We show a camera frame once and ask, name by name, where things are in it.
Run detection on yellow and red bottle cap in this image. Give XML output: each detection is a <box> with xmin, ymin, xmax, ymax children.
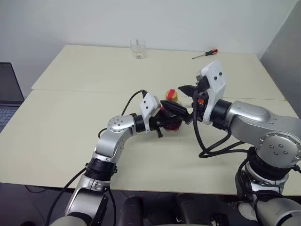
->
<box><xmin>164</xmin><ymin>89</ymin><xmax>179</xmax><ymax>102</ymax></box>

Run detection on dark grey laptop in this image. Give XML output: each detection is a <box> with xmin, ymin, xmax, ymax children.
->
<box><xmin>0</xmin><ymin>62</ymin><xmax>25</xmax><ymax>133</ymax></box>

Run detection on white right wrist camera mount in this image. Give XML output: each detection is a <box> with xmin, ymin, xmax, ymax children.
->
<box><xmin>196</xmin><ymin>60</ymin><xmax>228</xmax><ymax>126</ymax></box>

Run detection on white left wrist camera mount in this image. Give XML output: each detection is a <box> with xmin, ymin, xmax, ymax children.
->
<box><xmin>139</xmin><ymin>92</ymin><xmax>162</xmax><ymax>134</ymax></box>

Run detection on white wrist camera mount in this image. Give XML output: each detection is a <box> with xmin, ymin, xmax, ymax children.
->
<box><xmin>139</xmin><ymin>92</ymin><xmax>162</xmax><ymax>134</ymax></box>
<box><xmin>196</xmin><ymin>60</ymin><xmax>228</xmax><ymax>126</ymax></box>

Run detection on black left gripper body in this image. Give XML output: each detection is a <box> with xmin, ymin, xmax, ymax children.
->
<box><xmin>149</xmin><ymin>108</ymin><xmax>167</xmax><ymax>139</ymax></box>

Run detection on dark rounded shape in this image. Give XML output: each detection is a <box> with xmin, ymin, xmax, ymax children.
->
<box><xmin>116</xmin><ymin>195</ymin><xmax>144</xmax><ymax>226</ymax></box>
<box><xmin>174</xmin><ymin>193</ymin><xmax>213</xmax><ymax>226</ymax></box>

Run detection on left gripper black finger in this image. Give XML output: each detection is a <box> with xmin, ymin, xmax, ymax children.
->
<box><xmin>164</xmin><ymin>114</ymin><xmax>184</xmax><ymax>126</ymax></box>
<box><xmin>160</xmin><ymin>99</ymin><xmax>189</xmax><ymax>116</ymax></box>

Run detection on clear bottle with dark drink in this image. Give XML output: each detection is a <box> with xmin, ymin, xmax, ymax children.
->
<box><xmin>160</xmin><ymin>98</ymin><xmax>184</xmax><ymax>133</ymax></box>

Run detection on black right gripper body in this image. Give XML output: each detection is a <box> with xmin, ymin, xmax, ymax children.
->
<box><xmin>191</xmin><ymin>76</ymin><xmax>210</xmax><ymax>123</ymax></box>

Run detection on orange and black screwdriver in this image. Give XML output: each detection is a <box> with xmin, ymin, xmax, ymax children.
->
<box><xmin>191</xmin><ymin>48</ymin><xmax>220</xmax><ymax>60</ymax></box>

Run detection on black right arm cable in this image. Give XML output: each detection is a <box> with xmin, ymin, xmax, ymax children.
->
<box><xmin>191</xmin><ymin>80</ymin><xmax>252</xmax><ymax>160</ymax></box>

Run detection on grey partition panel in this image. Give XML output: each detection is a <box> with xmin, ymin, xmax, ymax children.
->
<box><xmin>258</xmin><ymin>0</ymin><xmax>301</xmax><ymax>102</ymax></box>

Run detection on clear glass tumbler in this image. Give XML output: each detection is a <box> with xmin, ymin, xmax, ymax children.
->
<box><xmin>129</xmin><ymin>38</ymin><xmax>147</xmax><ymax>60</ymax></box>

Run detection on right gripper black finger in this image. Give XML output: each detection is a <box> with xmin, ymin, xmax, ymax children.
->
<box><xmin>184</xmin><ymin>109</ymin><xmax>196</xmax><ymax>125</ymax></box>
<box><xmin>178</xmin><ymin>84</ymin><xmax>197</xmax><ymax>97</ymax></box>

